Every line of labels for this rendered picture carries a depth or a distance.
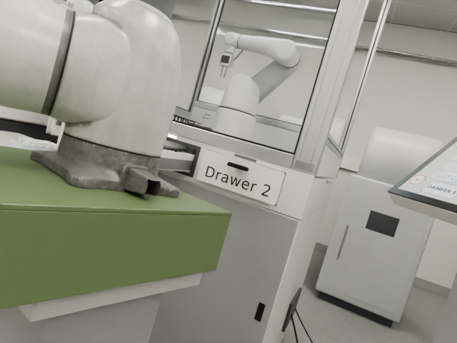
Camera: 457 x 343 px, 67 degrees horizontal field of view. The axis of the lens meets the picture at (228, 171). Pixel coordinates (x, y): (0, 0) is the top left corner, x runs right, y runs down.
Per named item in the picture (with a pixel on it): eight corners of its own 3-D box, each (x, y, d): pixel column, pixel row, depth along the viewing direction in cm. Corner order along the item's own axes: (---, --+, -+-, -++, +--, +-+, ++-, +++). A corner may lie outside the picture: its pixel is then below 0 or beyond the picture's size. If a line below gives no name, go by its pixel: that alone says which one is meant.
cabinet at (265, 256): (234, 450, 115) (305, 221, 108) (22, 316, 151) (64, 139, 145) (290, 333, 204) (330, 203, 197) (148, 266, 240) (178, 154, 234)
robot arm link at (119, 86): (177, 163, 54) (215, 23, 52) (47, 133, 44) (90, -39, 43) (146, 148, 68) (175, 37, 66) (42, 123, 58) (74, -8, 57)
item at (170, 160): (134, 169, 94) (140, 147, 93) (65, 144, 103) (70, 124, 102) (199, 172, 131) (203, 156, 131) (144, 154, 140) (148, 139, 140)
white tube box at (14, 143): (20, 156, 105) (23, 144, 104) (7, 150, 109) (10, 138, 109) (59, 160, 115) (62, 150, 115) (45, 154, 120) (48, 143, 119)
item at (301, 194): (301, 220, 109) (314, 175, 108) (65, 139, 145) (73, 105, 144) (328, 202, 198) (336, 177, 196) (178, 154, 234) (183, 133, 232)
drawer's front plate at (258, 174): (274, 205, 110) (284, 172, 110) (196, 179, 121) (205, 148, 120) (275, 205, 112) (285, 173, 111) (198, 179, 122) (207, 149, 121)
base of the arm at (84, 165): (87, 197, 41) (98, 151, 41) (26, 156, 56) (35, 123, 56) (197, 205, 55) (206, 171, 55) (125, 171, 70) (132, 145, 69)
